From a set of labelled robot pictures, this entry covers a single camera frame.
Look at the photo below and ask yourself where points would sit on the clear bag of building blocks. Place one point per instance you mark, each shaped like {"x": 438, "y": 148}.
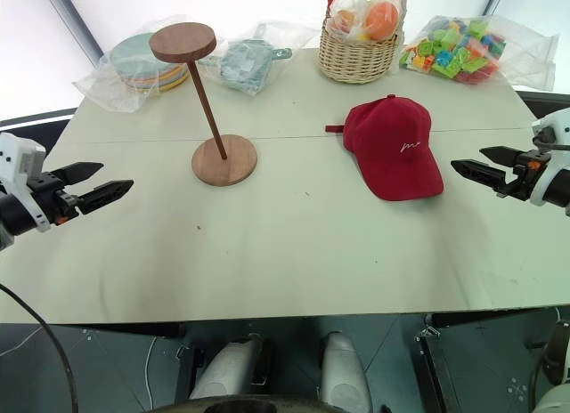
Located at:
{"x": 463, "y": 52}

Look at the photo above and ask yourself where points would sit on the bag of teal cups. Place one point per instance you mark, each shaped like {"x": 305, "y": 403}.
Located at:
{"x": 289, "y": 37}

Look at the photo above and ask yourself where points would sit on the dark rounded robot torso rim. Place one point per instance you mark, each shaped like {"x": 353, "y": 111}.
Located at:
{"x": 240, "y": 406}

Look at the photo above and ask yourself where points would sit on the red baseball cap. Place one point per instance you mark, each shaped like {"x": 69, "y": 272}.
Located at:
{"x": 392, "y": 146}

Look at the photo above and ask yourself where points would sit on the silver robot leg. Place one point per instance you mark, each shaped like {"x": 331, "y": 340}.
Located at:
{"x": 343, "y": 368}
{"x": 227, "y": 368}

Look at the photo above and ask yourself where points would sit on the wooden hat stand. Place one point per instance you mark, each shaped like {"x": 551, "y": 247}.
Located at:
{"x": 225, "y": 161}

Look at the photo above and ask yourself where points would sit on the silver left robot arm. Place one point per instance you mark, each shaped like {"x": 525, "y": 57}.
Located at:
{"x": 12, "y": 215}

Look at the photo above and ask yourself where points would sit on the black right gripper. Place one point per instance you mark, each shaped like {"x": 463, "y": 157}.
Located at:
{"x": 522, "y": 176}

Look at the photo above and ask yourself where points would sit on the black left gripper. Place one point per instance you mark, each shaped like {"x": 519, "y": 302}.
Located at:
{"x": 50, "y": 194}

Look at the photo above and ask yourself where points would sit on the clear bag of toy fruit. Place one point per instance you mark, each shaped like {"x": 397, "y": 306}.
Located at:
{"x": 356, "y": 3}

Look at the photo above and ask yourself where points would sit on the silver left robot leg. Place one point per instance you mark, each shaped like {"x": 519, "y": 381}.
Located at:
{"x": 227, "y": 368}

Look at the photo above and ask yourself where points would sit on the woven wicker basket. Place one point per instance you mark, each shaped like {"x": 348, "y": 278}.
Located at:
{"x": 356, "y": 59}

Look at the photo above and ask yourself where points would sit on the large orange toy fruit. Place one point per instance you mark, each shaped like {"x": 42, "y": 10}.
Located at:
{"x": 383, "y": 18}

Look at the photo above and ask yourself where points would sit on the stack of pastel plates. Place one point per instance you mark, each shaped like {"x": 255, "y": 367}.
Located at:
{"x": 138, "y": 59}

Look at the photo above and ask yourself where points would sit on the silver right robot leg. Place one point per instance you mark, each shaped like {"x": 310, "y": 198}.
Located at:
{"x": 343, "y": 368}

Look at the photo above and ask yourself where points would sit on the clear plastic bag around plates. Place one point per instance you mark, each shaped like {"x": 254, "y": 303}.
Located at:
{"x": 104, "y": 86}

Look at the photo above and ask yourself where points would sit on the small orange toy fruit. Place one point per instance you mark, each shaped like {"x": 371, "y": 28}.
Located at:
{"x": 345, "y": 20}

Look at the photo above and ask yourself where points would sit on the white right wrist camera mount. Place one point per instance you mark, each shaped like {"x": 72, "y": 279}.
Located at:
{"x": 554, "y": 137}

